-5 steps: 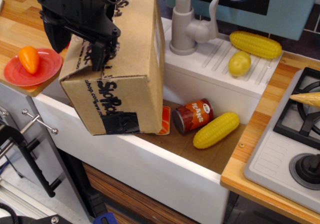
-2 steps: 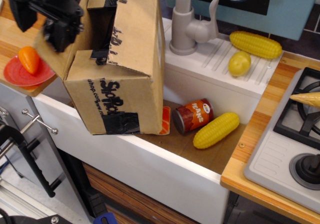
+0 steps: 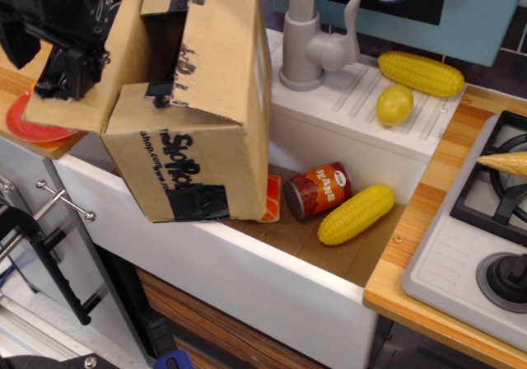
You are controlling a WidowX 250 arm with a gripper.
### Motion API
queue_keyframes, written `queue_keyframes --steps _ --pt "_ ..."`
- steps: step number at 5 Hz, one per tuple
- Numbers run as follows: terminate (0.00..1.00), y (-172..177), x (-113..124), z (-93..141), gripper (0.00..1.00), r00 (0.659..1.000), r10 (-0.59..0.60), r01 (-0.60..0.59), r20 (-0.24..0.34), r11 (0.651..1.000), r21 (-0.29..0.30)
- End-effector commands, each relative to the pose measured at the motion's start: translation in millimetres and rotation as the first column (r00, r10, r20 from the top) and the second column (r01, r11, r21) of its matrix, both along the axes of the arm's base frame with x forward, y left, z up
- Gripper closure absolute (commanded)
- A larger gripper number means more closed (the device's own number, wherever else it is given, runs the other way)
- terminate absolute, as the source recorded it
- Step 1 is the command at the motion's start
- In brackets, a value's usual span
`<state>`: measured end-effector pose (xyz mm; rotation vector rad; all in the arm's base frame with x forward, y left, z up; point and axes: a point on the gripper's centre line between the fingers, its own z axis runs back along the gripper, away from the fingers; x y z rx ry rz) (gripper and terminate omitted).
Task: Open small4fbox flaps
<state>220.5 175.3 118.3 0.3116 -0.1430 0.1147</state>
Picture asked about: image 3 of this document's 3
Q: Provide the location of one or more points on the yellow toy potato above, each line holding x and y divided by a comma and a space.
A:
394, 105

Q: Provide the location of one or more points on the silver cabinet handle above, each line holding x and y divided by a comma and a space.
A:
61, 195

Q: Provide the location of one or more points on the red plastic plate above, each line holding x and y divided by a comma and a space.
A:
31, 132

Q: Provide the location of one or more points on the beige ice cream cone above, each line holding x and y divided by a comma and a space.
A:
514, 163

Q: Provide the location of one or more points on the orange toy salmon piece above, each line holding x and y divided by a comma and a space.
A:
273, 204

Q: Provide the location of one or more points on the black stove knob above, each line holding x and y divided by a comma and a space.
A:
502, 280

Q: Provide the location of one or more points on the grey toy faucet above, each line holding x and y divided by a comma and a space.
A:
308, 52

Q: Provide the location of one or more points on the yellow toy corn in sink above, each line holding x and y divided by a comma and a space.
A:
356, 215

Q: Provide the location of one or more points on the white toy sink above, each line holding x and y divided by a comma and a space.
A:
276, 277

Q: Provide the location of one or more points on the light blue toy microwave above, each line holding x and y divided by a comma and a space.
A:
469, 30

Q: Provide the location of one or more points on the black clamp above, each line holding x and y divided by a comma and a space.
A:
28, 229

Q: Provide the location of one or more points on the brown cardboard box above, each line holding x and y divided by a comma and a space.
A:
182, 108

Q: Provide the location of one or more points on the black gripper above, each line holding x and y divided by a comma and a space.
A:
85, 24

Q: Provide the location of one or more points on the toy beans can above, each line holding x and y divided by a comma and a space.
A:
318, 190

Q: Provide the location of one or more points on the grey toy stove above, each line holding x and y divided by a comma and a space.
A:
483, 213

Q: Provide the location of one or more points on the yellow toy corn on drainer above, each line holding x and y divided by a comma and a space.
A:
421, 73

